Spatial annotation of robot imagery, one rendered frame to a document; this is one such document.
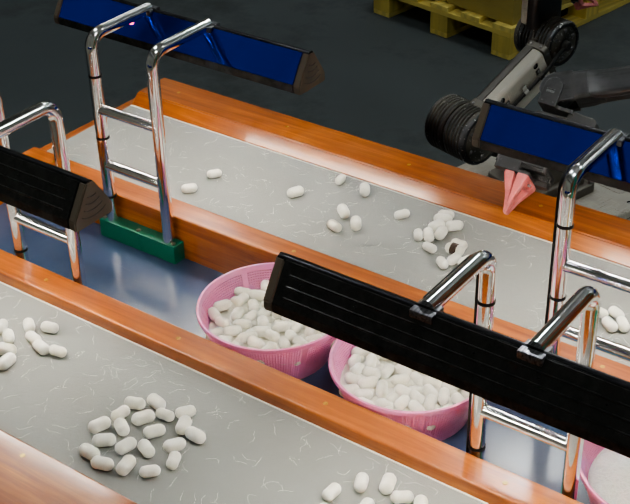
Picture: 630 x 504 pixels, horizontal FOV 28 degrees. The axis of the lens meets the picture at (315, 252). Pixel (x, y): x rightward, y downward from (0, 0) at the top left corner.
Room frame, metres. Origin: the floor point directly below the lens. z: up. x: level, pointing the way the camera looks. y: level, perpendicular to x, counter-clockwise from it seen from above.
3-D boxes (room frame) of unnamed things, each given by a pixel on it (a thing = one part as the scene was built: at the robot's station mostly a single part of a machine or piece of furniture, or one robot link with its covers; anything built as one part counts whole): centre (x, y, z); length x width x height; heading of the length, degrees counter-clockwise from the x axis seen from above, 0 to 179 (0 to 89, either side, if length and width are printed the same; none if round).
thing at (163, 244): (2.19, 0.30, 0.90); 0.20 x 0.19 x 0.45; 54
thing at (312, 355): (1.78, 0.07, 0.72); 0.27 x 0.27 x 0.10
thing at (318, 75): (2.25, 0.25, 1.08); 0.62 x 0.08 x 0.07; 54
